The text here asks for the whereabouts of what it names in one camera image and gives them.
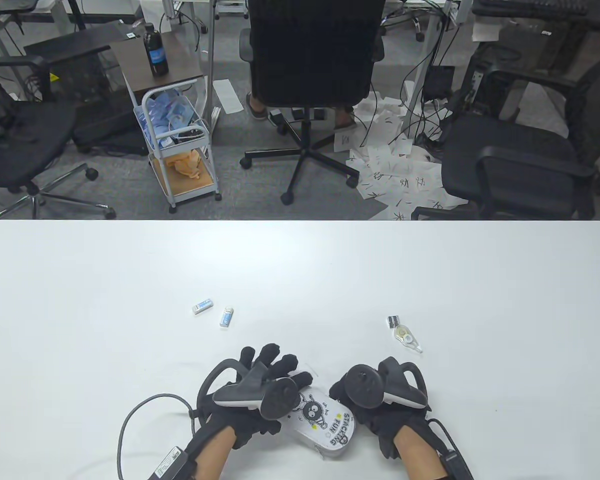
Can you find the person's right hand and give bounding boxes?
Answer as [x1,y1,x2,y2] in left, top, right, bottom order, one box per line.
[329,379,432,460]

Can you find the person's left hand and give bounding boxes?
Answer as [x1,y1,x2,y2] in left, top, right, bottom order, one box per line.
[197,343,314,450]

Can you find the black grey tracking controller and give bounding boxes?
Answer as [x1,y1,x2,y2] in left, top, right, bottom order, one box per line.
[196,361,301,421]
[341,356,429,412]

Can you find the white cartoon-print pencil case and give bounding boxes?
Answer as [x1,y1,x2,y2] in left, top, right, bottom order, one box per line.
[280,370,357,461]

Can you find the person's left forearm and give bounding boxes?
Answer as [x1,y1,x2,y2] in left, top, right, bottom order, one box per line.
[190,427,238,480]

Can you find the person's right forearm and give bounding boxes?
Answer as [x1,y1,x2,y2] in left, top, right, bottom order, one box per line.
[394,427,451,480]

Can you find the clear correction tape dispenser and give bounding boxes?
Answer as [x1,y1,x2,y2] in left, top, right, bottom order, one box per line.
[394,325,424,354]

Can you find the white rolling cart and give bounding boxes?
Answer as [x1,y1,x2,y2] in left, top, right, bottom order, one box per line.
[134,85,223,215]

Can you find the orange cloth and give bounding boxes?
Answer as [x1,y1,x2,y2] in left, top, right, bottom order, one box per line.
[166,151,204,181]

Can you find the pile of white papers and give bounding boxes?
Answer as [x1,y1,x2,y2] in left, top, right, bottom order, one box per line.
[332,91,470,222]

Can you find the white paper sheet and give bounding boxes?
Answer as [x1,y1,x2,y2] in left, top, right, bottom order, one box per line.
[213,79,244,114]

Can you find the pile of blue packets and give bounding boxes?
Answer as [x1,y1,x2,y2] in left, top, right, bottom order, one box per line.
[136,91,204,148]

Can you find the black mesh chair black armrests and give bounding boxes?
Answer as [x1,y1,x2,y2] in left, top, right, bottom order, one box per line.
[411,45,600,221]

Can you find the black office chair solid back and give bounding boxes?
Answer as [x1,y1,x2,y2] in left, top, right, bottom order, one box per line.
[239,0,387,206]

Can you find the black adapter box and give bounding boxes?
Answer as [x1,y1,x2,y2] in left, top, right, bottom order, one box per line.
[424,65,456,100]

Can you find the dark bottle blue label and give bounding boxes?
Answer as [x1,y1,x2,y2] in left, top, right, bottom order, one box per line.
[143,23,170,78]

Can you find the brown side table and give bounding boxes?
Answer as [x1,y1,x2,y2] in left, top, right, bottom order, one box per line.
[111,31,206,101]

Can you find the black mesh chair chrome base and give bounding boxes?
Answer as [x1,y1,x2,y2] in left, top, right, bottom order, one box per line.
[0,55,117,221]

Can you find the black computer tower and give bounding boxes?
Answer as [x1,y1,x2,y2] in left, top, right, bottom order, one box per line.
[462,42,528,121]

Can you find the black side table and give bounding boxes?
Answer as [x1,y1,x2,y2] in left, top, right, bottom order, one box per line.
[24,22,148,156]

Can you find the black desk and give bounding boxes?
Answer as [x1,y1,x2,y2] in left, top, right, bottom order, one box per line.
[472,0,600,38]

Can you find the black keyboard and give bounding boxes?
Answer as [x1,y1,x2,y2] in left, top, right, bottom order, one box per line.
[500,0,593,15]

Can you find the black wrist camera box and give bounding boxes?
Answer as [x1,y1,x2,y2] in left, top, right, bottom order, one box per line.
[437,450,473,480]
[147,446,199,480]

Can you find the grey cable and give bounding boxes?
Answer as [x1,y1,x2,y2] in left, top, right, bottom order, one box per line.
[117,394,201,480]

